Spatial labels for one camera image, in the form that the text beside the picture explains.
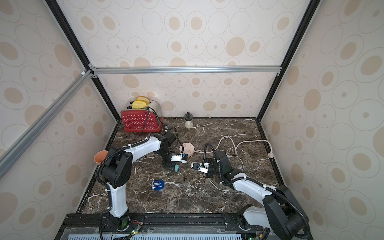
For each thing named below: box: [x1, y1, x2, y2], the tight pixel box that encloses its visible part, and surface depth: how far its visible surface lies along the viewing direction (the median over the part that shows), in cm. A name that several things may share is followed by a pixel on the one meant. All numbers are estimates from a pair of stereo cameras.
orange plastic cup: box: [93, 150, 109, 165], surface depth 91 cm
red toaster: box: [121, 109, 164, 133], surface depth 105 cm
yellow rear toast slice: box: [136, 96, 151, 105], surface depth 108 cm
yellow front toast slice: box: [132, 100, 148, 110], surface depth 105 cm
